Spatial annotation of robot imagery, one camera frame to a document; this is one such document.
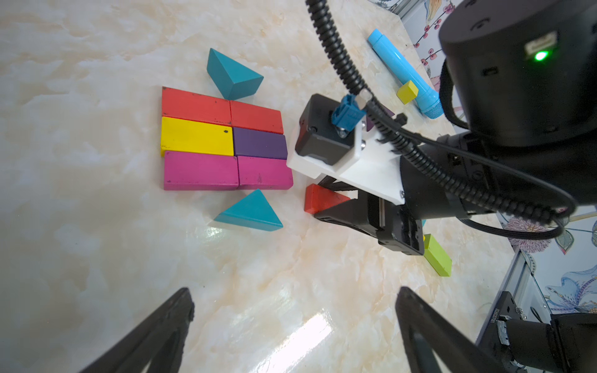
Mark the small yellow cube block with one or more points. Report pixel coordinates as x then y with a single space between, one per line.
407 93

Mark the purple triangle block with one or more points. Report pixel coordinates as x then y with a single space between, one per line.
369 124

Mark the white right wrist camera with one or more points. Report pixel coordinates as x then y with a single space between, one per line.
360 159

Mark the yellow rectangular block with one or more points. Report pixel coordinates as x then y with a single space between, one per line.
195 137

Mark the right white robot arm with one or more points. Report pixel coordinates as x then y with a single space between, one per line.
519 79

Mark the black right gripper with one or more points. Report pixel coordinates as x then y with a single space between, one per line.
396 227

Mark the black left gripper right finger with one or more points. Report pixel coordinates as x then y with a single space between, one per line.
427 337

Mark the purple rectangular block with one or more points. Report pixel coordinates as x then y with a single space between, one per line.
259 144

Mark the blue toy microphone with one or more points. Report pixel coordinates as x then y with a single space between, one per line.
427 99

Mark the magenta rectangular block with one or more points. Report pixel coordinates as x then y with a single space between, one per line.
257 173
186 171

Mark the red rectangular block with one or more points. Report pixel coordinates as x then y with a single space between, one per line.
248 116
319 198
190 106

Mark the teal triangle block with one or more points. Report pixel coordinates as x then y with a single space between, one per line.
254 211
233 80

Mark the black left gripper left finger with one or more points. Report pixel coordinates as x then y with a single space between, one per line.
156 344

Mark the green rectangular block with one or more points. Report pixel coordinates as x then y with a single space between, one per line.
437 256

